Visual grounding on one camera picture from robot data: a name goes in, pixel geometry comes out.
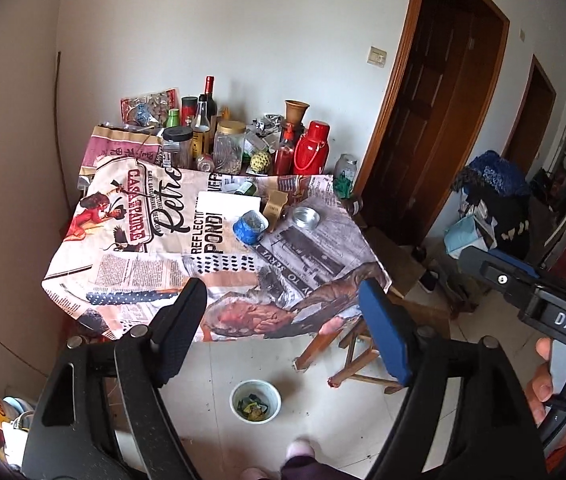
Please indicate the person's right hand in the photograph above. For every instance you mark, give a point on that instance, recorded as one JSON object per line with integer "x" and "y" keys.
{"x": 538, "y": 392}

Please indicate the round metal tin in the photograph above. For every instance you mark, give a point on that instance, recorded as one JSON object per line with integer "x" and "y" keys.
{"x": 305, "y": 218}

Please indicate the person's dark trouser leg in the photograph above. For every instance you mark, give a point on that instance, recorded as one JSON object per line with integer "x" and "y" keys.
{"x": 305, "y": 470}

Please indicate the red snack packet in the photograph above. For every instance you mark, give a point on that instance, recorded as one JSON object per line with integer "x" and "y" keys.
{"x": 150, "y": 102}

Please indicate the wooden folding stool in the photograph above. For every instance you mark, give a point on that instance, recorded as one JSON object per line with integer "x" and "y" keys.
{"x": 358, "y": 355}

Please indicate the pink printed sack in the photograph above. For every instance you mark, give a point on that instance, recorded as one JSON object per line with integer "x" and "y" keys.
{"x": 120, "y": 147}

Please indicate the green cloth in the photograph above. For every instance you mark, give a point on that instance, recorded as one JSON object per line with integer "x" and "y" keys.
{"x": 345, "y": 186}

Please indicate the red thermos flask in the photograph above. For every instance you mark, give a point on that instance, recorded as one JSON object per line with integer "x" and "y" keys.
{"x": 311, "y": 150}

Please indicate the green plastic bottle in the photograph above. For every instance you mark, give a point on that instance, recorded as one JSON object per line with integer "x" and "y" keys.
{"x": 172, "y": 119}

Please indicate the dark wine bottle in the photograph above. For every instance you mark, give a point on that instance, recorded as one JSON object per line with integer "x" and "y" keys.
{"x": 209, "y": 97}

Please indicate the brown clay vase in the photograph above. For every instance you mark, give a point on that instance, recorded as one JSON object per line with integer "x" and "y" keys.
{"x": 296, "y": 110}

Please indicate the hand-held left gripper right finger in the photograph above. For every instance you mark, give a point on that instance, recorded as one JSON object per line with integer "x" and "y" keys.
{"x": 388, "y": 332}

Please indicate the black bag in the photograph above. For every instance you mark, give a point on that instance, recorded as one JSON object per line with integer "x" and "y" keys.
{"x": 505, "y": 225}

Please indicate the yellow knobbly ball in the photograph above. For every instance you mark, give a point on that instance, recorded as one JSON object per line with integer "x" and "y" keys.
{"x": 260, "y": 161}

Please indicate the small glass jar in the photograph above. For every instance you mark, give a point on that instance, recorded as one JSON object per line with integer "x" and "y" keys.
{"x": 204, "y": 163}

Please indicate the beige light switch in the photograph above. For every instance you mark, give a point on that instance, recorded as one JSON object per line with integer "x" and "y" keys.
{"x": 377, "y": 55}

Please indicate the plastic jar black lid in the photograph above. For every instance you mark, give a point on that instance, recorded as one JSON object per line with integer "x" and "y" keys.
{"x": 177, "y": 147}

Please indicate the blue bowl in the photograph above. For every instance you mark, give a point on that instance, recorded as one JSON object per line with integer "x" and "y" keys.
{"x": 18, "y": 406}

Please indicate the cardboard box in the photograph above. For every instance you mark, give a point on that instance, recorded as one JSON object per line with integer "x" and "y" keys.
{"x": 395, "y": 260}

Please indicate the white box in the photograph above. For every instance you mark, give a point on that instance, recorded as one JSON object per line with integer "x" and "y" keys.
{"x": 218, "y": 207}

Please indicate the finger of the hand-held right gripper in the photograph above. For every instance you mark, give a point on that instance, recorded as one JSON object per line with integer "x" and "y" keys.
{"x": 502, "y": 279}
{"x": 473, "y": 258}

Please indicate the blue fluffy cloth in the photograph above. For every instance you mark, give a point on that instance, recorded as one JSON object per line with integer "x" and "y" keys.
{"x": 498, "y": 172}

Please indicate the dark glass jar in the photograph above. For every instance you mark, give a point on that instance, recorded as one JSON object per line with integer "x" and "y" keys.
{"x": 354, "y": 205}

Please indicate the blue paper cup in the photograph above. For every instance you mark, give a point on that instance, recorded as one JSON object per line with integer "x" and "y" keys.
{"x": 249, "y": 227}

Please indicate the glass jar gold lid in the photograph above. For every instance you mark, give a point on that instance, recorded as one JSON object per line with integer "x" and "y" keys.
{"x": 228, "y": 147}

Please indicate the light blue plastic bag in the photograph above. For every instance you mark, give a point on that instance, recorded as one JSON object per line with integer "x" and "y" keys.
{"x": 463, "y": 235}

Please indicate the dark shoe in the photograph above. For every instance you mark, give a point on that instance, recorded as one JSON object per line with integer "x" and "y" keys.
{"x": 428, "y": 281}

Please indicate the dark soy sauce bottle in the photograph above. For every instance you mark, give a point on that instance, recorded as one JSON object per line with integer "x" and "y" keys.
{"x": 201, "y": 120}

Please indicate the silver foil packet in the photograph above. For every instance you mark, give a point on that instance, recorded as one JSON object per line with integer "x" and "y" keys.
{"x": 268, "y": 122}

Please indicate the tan cardboard piece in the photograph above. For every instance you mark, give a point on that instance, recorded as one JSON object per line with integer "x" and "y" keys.
{"x": 275, "y": 205}

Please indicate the narrow brown wooden door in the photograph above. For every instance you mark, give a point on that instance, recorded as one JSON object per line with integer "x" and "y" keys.
{"x": 530, "y": 120}

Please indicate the clear glass jar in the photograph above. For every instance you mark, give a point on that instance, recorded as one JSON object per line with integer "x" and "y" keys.
{"x": 345, "y": 165}

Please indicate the white plastic bucket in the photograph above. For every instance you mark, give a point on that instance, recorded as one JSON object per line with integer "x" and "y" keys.
{"x": 255, "y": 402}

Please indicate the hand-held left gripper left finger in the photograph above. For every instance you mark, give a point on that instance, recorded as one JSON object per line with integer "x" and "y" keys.
{"x": 180, "y": 330}

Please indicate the red sauce bottle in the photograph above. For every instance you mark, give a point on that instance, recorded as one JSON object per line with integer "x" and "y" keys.
{"x": 284, "y": 155}

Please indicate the printed newspaper tablecloth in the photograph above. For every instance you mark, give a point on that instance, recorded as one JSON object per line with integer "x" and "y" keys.
{"x": 128, "y": 265}

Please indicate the small green glass bottle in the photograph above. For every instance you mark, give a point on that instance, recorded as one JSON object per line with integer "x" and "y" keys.
{"x": 245, "y": 188}

